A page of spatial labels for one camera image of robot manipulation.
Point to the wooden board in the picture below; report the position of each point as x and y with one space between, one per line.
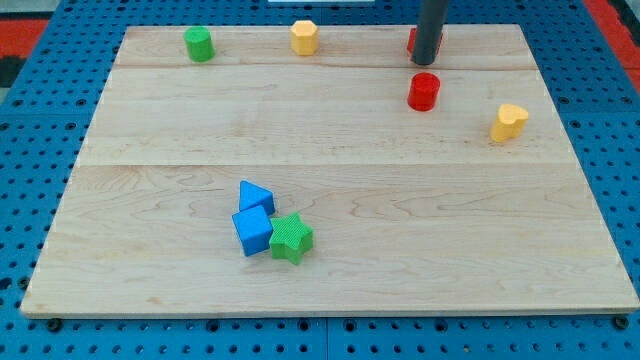
413 213

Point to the green star block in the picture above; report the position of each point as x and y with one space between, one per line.
291 238

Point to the blue triangle block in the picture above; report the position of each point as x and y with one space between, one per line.
252 195

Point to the blue cube block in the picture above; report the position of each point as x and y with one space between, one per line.
254 229

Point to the red cylinder block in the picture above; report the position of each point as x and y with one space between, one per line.
423 92

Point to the yellow hexagon block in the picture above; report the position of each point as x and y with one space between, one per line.
304 37

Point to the red block behind rod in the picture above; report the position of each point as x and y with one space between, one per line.
411 42

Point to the green cylinder block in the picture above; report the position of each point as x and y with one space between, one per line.
199 44

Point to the yellow heart block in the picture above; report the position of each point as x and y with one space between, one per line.
509 122

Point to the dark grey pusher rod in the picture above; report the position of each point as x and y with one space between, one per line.
429 31

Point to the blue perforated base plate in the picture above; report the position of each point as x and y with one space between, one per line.
49 107

